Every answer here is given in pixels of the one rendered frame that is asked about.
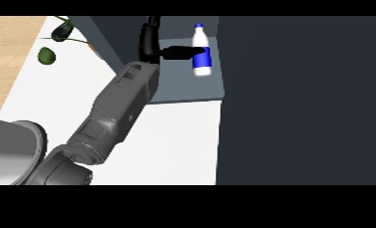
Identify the grey open cabinet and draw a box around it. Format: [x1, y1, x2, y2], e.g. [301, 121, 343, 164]
[68, 15, 227, 106]

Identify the green leafy plant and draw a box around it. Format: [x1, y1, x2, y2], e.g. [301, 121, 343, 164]
[37, 15, 100, 66]

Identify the dark grey cabinet door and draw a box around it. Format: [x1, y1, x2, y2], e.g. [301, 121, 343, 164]
[214, 15, 376, 186]

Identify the grey round object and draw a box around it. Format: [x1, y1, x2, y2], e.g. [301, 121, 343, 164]
[0, 119, 50, 186]

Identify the white and blue water bottle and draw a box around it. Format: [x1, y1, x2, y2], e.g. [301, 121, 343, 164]
[190, 22, 212, 78]

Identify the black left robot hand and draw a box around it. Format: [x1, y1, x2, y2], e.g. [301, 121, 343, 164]
[138, 15, 206, 66]

